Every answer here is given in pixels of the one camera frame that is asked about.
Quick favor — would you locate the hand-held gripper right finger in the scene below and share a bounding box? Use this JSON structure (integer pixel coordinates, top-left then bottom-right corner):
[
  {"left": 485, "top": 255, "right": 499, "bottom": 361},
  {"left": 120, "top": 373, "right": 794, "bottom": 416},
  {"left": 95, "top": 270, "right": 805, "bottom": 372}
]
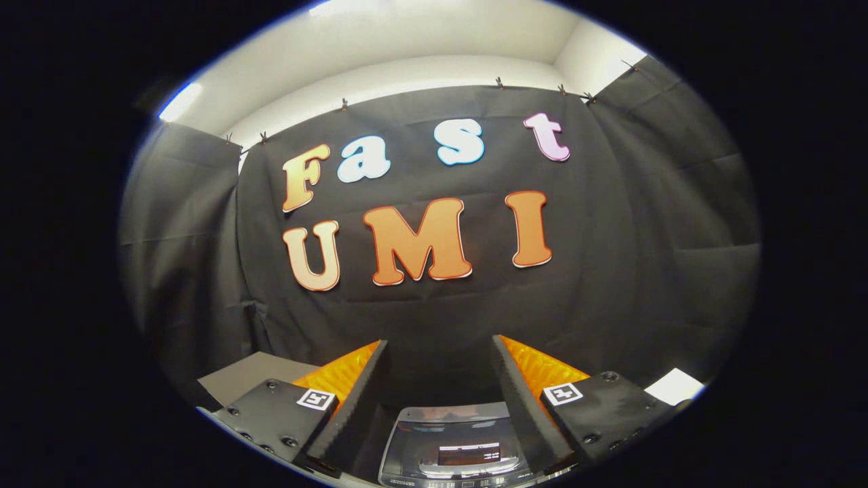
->
[{"left": 491, "top": 335, "right": 692, "bottom": 475}]

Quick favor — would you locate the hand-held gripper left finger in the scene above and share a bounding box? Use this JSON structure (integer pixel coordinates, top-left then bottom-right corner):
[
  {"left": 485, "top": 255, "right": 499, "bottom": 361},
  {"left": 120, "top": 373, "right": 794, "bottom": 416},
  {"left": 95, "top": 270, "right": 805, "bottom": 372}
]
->
[{"left": 212, "top": 339, "right": 389, "bottom": 479}]

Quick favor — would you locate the grey washing machine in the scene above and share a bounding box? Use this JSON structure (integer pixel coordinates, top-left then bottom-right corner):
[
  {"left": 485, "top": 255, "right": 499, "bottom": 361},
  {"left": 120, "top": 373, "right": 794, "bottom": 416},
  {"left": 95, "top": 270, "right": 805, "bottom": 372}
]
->
[{"left": 353, "top": 400, "right": 543, "bottom": 488}]

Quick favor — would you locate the grey side table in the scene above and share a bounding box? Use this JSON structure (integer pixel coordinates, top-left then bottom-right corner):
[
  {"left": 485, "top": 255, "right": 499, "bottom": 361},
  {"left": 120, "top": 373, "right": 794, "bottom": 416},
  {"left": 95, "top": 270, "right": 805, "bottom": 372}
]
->
[{"left": 197, "top": 351, "right": 319, "bottom": 407}]

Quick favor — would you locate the white flat panel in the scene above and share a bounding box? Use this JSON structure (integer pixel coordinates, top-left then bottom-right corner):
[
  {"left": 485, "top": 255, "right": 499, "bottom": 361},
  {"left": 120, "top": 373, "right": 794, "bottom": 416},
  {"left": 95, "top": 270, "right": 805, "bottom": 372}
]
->
[{"left": 644, "top": 368, "right": 706, "bottom": 406}]

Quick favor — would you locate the black backdrop cloth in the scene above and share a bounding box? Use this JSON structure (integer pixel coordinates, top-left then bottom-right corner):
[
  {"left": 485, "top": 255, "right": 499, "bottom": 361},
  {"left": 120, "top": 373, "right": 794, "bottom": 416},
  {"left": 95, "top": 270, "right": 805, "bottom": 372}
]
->
[{"left": 119, "top": 54, "right": 762, "bottom": 407}]

